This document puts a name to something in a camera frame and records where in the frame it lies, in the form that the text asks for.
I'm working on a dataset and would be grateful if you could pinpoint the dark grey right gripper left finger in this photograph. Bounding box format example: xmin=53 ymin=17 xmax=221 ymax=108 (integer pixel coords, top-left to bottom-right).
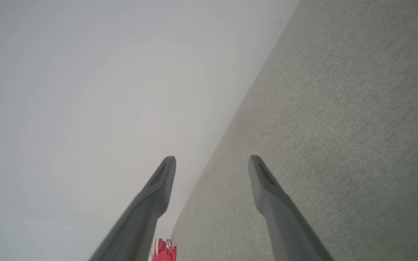
xmin=87 ymin=156 xmax=176 ymax=261

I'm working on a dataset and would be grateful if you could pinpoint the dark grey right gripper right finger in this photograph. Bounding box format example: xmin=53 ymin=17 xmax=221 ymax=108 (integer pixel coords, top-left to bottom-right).
xmin=249 ymin=155 xmax=335 ymax=261

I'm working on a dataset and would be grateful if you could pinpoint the grey-green fabric sofa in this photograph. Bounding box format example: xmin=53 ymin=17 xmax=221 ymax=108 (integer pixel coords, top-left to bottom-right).
xmin=171 ymin=0 xmax=418 ymax=261

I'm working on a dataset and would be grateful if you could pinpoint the red and white basketball jersey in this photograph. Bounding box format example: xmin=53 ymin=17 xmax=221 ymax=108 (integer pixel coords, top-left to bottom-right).
xmin=148 ymin=238 xmax=177 ymax=261

